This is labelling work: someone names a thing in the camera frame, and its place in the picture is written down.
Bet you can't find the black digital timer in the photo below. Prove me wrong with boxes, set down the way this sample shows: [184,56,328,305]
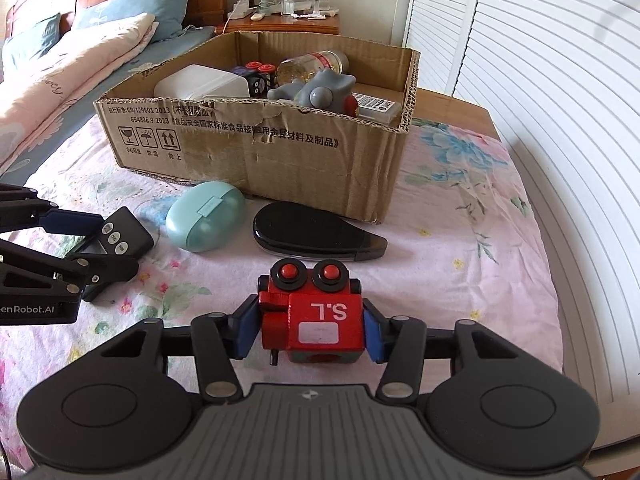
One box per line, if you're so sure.
[65,206,154,302]

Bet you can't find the red wooden robot toy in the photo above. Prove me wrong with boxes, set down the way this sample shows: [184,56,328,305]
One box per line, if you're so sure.
[257,258,366,366]

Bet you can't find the white green medical container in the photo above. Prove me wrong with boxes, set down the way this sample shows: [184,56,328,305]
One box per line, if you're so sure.
[153,64,250,101]

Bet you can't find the clear plastic case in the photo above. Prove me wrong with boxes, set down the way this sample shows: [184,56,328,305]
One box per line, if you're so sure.
[352,92,401,126]

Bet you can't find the grey shark toy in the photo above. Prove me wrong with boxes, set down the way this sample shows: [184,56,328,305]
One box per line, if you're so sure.
[267,68,359,117]

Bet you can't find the pink floral quilt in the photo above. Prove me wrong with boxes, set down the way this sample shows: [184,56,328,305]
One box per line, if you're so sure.
[1,13,158,171]

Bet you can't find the floral pink table cloth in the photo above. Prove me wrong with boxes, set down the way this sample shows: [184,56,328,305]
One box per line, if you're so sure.
[1,119,563,468]

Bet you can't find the teal oval case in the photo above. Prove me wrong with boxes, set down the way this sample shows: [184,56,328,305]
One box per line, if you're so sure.
[165,181,245,254]

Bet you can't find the black glossy oval device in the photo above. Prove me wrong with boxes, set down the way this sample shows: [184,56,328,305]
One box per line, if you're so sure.
[252,202,387,261]

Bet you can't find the blue pillow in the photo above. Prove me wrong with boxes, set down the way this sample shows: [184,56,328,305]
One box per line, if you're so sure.
[73,0,189,42]
[1,13,61,80]

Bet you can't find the brown cardboard box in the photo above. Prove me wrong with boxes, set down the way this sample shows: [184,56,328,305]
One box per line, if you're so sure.
[94,32,420,223]

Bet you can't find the dark cube robot toy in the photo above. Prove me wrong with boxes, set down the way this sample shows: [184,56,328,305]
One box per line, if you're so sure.
[231,61,277,98]

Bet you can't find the clear bottle yellow capsules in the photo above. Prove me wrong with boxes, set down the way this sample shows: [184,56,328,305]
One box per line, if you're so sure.
[276,50,349,86]

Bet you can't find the white power strip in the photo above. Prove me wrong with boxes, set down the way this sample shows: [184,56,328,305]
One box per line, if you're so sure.
[228,0,255,21]

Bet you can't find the wooden nightstand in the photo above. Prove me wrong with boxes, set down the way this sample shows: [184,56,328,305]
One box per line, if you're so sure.
[215,14,341,35]

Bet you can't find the white louvered closet door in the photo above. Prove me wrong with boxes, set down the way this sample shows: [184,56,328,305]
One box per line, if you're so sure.
[404,0,639,405]

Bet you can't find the clear spray bottle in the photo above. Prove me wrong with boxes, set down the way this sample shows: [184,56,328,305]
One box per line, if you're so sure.
[281,0,295,16]

